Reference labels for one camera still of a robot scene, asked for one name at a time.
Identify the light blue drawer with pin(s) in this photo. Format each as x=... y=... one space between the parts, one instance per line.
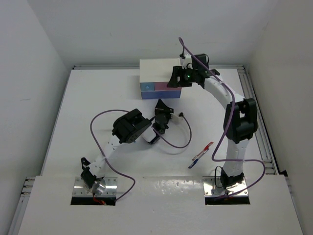
x=146 y=87

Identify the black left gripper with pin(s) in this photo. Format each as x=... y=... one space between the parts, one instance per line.
x=161 y=107

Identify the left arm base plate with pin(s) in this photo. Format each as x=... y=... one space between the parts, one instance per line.
x=105 y=187

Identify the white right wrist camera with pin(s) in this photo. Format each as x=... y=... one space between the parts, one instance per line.
x=186 y=61

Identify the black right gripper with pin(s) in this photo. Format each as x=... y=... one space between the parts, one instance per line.
x=177 y=72

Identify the blue gel pen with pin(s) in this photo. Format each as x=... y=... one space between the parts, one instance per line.
x=196 y=159

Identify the aluminium frame rail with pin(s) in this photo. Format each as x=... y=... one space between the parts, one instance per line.
x=261 y=135

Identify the pink drawer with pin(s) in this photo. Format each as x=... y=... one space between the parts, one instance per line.
x=162 y=86

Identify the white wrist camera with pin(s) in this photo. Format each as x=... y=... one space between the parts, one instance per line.
x=177 y=118
x=186 y=61

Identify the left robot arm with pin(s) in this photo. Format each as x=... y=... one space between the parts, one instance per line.
x=126 y=130

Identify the red gel pen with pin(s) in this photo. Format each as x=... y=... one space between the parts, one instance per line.
x=203 y=151

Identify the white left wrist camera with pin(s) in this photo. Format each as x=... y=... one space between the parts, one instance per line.
x=177 y=118

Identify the white drawer cabinet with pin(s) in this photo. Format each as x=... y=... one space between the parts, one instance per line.
x=156 y=70

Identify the white front shelf board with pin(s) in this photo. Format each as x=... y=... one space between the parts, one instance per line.
x=160 y=206

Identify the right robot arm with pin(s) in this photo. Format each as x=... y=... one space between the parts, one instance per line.
x=240 y=121

